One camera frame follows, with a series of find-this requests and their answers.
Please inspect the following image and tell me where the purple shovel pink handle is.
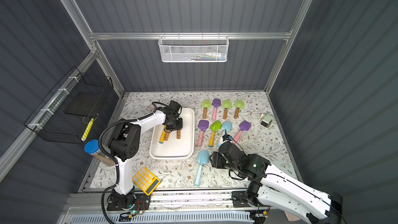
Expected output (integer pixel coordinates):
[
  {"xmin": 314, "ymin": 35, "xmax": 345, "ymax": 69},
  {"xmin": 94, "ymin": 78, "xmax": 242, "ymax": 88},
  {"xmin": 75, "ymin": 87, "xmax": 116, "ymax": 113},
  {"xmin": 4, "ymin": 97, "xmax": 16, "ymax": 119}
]
[
  {"xmin": 212, "ymin": 99, "xmax": 221, "ymax": 121},
  {"xmin": 198, "ymin": 119, "xmax": 209, "ymax": 147}
]

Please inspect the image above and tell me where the green shovel yellow handle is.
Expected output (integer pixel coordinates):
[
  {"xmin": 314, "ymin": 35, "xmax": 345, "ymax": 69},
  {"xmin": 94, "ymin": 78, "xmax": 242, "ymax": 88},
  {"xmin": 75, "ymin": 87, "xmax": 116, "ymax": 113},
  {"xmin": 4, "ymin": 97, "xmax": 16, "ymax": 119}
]
[{"xmin": 208, "ymin": 120, "xmax": 221, "ymax": 147}]

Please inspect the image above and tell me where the blue shovel blue handle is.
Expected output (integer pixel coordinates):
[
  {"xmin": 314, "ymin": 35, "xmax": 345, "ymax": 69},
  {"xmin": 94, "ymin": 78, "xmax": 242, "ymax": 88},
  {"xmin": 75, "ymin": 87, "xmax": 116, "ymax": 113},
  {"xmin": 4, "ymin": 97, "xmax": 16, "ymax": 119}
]
[{"xmin": 194, "ymin": 150, "xmax": 209, "ymax": 186}]

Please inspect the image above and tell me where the green shovel brown handle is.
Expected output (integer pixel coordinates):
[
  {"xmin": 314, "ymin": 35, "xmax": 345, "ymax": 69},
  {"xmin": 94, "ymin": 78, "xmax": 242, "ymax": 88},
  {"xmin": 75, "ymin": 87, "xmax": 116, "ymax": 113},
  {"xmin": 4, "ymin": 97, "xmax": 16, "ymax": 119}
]
[{"xmin": 221, "ymin": 100, "xmax": 232, "ymax": 120}]

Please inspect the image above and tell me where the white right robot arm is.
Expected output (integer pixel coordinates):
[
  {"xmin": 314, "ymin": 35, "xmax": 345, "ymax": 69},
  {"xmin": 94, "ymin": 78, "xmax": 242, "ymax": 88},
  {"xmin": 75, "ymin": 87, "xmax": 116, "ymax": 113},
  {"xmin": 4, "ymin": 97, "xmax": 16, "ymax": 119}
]
[{"xmin": 209, "ymin": 142, "xmax": 345, "ymax": 224}]

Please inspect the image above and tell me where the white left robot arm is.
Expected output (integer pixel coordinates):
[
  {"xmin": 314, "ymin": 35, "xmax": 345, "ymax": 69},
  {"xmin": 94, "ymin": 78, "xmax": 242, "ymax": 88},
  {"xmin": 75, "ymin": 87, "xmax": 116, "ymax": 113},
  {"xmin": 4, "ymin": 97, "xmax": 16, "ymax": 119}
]
[{"xmin": 107, "ymin": 101, "xmax": 182, "ymax": 196}]

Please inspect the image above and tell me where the white plastic storage box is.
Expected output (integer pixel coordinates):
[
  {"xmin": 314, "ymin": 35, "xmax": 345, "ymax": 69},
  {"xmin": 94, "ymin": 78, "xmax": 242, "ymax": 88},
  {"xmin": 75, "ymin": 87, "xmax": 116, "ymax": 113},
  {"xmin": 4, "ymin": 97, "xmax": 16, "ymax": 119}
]
[{"xmin": 149, "ymin": 107, "xmax": 195, "ymax": 160}]

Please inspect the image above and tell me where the small pink card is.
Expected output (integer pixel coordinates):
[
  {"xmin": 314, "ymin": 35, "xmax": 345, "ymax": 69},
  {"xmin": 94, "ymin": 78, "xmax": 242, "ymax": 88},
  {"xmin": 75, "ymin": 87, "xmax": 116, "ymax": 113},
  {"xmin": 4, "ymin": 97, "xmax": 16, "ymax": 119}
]
[{"xmin": 147, "ymin": 105, "xmax": 155, "ymax": 112}]

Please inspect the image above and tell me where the pale green tape dispenser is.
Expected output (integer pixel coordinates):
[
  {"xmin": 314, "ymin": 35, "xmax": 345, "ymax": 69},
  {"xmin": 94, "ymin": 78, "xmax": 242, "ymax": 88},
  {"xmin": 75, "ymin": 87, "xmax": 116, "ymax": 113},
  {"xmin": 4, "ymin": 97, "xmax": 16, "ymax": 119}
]
[{"xmin": 259, "ymin": 113, "xmax": 275, "ymax": 128}]

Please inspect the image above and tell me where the yellow calculator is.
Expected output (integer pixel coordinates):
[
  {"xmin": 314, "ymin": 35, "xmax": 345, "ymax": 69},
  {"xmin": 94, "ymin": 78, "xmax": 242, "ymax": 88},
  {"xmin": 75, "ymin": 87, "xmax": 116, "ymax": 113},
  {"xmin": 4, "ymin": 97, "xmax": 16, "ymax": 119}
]
[{"xmin": 132, "ymin": 167, "xmax": 160, "ymax": 196}]

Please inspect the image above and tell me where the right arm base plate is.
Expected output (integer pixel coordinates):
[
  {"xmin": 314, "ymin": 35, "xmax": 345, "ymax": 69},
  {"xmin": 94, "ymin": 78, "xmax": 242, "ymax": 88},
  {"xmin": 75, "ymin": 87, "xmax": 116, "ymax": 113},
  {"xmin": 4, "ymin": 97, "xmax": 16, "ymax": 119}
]
[{"xmin": 232, "ymin": 190, "xmax": 260, "ymax": 208}]

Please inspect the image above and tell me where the white wire mesh basket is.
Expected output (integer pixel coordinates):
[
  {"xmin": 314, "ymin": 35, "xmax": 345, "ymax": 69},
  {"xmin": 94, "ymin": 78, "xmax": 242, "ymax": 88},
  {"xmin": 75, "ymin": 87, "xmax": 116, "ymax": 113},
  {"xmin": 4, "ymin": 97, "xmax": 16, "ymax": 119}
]
[{"xmin": 158, "ymin": 35, "xmax": 230, "ymax": 63}]

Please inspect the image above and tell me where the black corrugated cable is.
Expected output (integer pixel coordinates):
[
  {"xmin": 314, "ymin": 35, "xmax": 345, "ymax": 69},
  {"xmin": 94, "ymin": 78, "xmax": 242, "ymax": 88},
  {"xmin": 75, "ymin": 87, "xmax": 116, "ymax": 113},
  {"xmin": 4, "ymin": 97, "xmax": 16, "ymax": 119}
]
[{"xmin": 98, "ymin": 101, "xmax": 169, "ymax": 185}]

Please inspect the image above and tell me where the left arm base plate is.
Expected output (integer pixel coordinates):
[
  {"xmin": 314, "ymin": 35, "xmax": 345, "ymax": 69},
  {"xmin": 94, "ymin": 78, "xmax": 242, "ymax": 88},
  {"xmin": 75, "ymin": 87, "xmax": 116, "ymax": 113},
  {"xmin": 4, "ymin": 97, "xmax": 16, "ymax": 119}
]
[{"xmin": 106, "ymin": 192, "xmax": 151, "ymax": 211}]

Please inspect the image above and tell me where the black wire basket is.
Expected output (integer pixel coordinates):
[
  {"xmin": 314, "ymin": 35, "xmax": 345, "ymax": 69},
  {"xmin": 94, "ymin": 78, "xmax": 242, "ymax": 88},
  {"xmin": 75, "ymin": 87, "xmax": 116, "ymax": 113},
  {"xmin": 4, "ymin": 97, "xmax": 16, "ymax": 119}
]
[{"xmin": 24, "ymin": 69, "xmax": 114, "ymax": 144}]

